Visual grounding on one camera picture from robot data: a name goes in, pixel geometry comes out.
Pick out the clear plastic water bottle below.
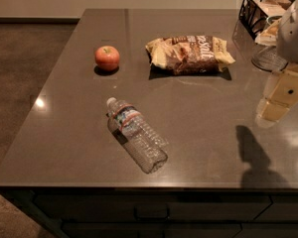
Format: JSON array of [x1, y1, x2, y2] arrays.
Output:
[[106, 97, 168, 174]]

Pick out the dark cabinet drawers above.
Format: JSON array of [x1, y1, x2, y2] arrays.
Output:
[[0, 188, 298, 238]]

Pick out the brown chip bag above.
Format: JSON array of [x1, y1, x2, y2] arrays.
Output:
[[146, 35, 234, 75]]

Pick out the clear glass jar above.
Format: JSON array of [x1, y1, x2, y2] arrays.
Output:
[[251, 46, 287, 72]]

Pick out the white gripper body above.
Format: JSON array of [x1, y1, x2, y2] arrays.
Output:
[[276, 0, 298, 63]]

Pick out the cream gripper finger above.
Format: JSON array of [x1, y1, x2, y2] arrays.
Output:
[[255, 63, 298, 128]]

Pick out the red apple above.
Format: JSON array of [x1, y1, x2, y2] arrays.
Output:
[[94, 46, 120, 71]]

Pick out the black wire basket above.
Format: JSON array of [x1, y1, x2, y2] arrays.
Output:
[[238, 0, 292, 39]]

